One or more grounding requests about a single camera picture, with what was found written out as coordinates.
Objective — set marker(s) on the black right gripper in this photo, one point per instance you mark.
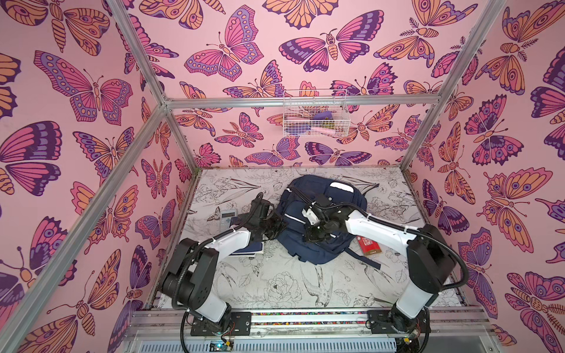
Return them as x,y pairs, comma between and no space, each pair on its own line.
313,230

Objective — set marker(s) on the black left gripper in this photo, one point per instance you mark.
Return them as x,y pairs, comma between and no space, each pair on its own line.
279,226

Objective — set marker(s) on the navy blue hardcover book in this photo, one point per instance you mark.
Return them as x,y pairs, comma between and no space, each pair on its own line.
250,251

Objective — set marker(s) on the navy blue backpack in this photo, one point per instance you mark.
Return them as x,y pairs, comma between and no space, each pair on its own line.
329,196

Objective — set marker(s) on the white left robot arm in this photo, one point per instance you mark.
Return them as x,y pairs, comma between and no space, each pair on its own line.
189,275

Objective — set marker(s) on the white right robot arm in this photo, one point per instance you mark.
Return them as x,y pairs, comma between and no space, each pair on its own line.
433,266

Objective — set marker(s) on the pale green ruler case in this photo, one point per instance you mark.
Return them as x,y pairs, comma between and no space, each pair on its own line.
226,217

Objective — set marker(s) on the red pencil case package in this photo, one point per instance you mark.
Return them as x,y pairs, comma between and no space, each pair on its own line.
368,247

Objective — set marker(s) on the pink item in basket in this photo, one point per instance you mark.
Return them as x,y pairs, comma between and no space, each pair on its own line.
319,131

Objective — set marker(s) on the purple item in basket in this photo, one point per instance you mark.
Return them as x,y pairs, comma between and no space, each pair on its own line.
323,116

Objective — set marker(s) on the green circuit board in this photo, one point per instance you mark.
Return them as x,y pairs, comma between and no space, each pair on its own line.
221,346

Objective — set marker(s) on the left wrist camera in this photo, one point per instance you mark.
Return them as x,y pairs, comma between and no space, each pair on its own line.
260,208

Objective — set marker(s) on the white wire wall basket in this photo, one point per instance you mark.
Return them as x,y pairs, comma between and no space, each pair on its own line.
298,111

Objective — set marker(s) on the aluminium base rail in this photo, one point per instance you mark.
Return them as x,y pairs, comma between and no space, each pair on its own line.
445,329

